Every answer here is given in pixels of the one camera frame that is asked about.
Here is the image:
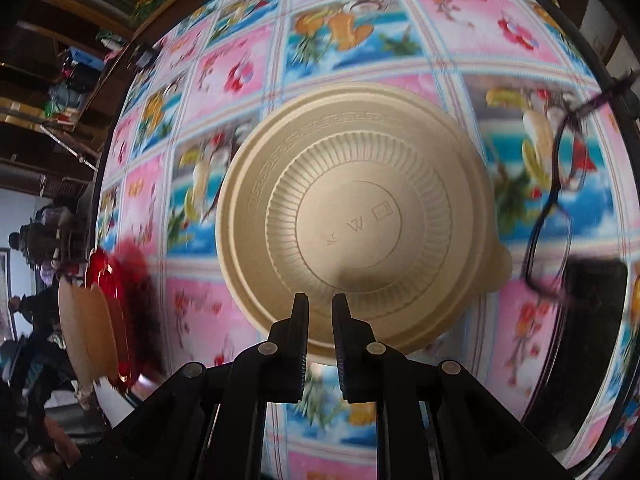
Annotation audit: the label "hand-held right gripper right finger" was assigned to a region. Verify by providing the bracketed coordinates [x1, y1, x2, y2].
[331, 293, 576, 480]

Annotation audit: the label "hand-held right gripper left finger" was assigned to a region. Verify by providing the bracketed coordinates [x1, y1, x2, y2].
[60, 292, 310, 480]

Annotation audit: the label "beige disposable bowl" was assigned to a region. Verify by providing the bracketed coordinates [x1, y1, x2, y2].
[216, 82, 513, 356]

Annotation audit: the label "red plate with white label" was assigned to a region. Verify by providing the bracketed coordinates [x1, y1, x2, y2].
[102, 275, 133, 388]

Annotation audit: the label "beige disposable plate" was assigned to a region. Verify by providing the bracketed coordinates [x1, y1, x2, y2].
[57, 275, 121, 393]

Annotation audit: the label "black-framed eyeglasses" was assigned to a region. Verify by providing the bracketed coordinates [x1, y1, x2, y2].
[522, 72, 638, 296]

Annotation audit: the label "black flat object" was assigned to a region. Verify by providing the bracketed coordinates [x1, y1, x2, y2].
[545, 255, 631, 456]

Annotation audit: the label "printed fruit tablecloth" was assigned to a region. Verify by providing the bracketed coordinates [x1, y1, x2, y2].
[95, 0, 640, 480]

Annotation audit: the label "small black device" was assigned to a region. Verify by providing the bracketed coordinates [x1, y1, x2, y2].
[131, 42, 158, 68]

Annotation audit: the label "blue box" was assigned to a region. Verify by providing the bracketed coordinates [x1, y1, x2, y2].
[67, 47, 103, 68]

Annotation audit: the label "dark wooden cabinet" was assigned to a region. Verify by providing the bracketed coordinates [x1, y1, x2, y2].
[0, 0, 131, 181]

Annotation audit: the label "long-handled broom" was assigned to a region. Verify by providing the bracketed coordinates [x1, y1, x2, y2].
[37, 125, 98, 171]

